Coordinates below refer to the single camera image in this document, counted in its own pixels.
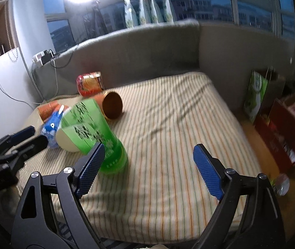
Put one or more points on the green gift bag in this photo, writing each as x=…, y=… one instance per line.
x=255, y=96

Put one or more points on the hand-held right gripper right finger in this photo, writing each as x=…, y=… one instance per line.
x=208, y=172

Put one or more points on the white panel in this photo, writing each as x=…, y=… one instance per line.
x=4, y=101

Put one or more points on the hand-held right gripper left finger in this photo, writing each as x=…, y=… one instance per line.
x=90, y=170

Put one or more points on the red box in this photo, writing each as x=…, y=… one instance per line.
x=279, y=134

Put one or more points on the round clear plastic item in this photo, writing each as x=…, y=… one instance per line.
x=281, y=184

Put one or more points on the orange paper cup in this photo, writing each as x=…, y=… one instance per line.
x=47, y=110

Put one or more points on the striped beige blanket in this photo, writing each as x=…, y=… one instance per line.
x=168, y=134

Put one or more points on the red and yellow cup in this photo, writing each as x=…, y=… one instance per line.
x=90, y=84

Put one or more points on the light tripod stand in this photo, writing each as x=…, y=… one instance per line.
x=95, y=18

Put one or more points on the white and green bag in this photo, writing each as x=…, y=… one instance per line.
x=129, y=13
x=155, y=7
x=167, y=6
x=143, y=10

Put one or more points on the blue snack packet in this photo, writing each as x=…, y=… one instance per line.
x=50, y=128

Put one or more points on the grey sofa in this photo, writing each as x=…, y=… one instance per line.
x=150, y=51

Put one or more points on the green paper cup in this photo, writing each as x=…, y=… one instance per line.
x=82, y=114
x=103, y=140

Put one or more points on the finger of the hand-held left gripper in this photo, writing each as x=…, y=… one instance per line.
x=34, y=145
x=20, y=134

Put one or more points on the white power strip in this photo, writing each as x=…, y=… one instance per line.
x=41, y=58

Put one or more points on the brown cup with gold inside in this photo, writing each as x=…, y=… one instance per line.
x=112, y=105

